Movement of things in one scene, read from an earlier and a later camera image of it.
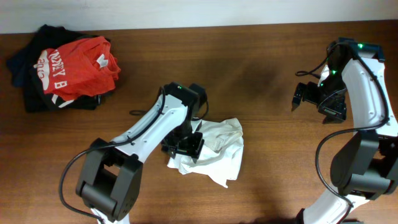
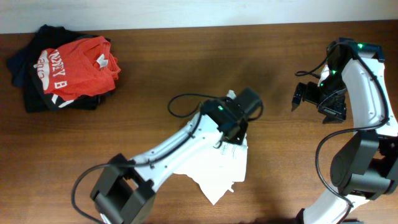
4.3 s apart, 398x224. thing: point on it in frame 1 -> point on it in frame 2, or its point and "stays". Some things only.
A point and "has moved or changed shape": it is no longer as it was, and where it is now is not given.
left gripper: x=191 y=147 -> x=242 y=131
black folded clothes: x=22 y=66 stays
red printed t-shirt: x=78 y=69 stays
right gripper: x=338 y=109 stays
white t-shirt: x=222 y=154 has moved or changed shape
